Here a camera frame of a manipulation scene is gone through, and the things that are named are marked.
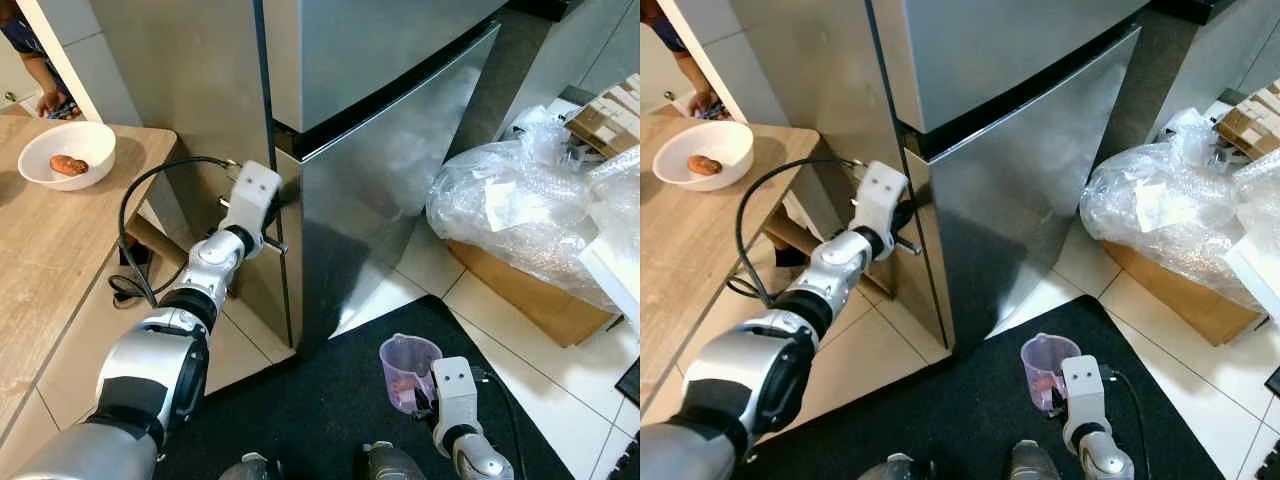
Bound pink plastic measuring cup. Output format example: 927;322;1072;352
1020;333;1083;416
379;333;444;416

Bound silver fridge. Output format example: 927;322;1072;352
90;0;511;351
730;0;1151;356

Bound grey robot right foot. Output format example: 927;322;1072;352
360;442;426;480
1005;440;1066;480

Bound grey robot foot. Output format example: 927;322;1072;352
1005;440;1066;480
860;452;921;480
220;452;281;480
360;442;426;480

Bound black floor mat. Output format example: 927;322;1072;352
150;295;546;480
740;295;1226;480

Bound large brown cardboard box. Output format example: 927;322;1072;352
1100;238;1266;348
445;238;616;348

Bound grey robot left foot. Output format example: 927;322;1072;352
860;452;921;480
220;452;281;480

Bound white bowl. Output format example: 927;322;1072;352
653;121;755;191
18;122;117;191

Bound black foam puzzle mat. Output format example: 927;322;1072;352
600;430;641;480
1235;425;1280;480

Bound wooden table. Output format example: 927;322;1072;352
640;115;856;401
0;115;216;431

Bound bubble wrap bundle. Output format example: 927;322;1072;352
1078;105;1280;311
425;105;641;311

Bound white cabinet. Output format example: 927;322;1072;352
580;235;641;331
1225;235;1280;326

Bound stacked cartons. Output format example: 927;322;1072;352
565;75;641;161
1212;85;1280;161

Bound grey kitchen cabinets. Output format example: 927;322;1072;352
500;0;641;141
1145;0;1280;141

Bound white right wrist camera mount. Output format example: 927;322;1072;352
430;357;481;433
1060;355;1106;431

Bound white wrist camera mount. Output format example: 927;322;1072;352
222;160;283;236
853;160;909;236
430;357;481;433
1060;355;1106;431

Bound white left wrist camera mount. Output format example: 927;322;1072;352
222;160;283;236
853;160;909;236

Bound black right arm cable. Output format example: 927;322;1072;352
475;368;526;480
1100;365;1151;480

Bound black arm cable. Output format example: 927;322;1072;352
1100;365;1151;480
733;157;871;306
475;368;526;480
108;155;241;306

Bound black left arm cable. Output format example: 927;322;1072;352
733;157;871;306
108;155;241;306

